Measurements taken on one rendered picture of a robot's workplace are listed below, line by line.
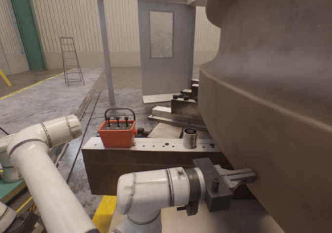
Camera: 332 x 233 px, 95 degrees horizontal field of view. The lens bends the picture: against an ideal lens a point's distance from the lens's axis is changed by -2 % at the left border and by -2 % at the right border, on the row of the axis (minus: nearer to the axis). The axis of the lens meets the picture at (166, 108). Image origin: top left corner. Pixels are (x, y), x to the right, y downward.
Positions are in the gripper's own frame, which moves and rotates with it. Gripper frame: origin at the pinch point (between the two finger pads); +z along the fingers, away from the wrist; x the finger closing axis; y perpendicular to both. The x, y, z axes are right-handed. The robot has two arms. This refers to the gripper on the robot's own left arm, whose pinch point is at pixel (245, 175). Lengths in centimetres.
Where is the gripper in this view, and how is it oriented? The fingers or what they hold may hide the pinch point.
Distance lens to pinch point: 50.7
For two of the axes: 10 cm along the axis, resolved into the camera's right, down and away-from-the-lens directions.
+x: -1.7, -3.4, 9.2
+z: 9.9, -0.6, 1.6
